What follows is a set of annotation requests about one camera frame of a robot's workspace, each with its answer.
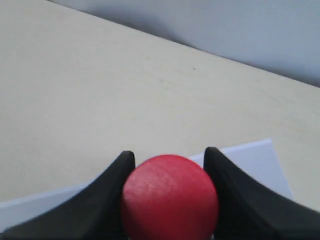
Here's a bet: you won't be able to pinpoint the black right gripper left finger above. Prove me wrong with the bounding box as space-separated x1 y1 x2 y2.
0 151 136 240

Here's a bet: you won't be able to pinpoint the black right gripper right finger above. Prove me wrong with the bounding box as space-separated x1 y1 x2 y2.
203 147 320 240

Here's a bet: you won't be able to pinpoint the red cylinder game piece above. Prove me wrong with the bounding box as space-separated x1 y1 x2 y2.
121 154 219 240

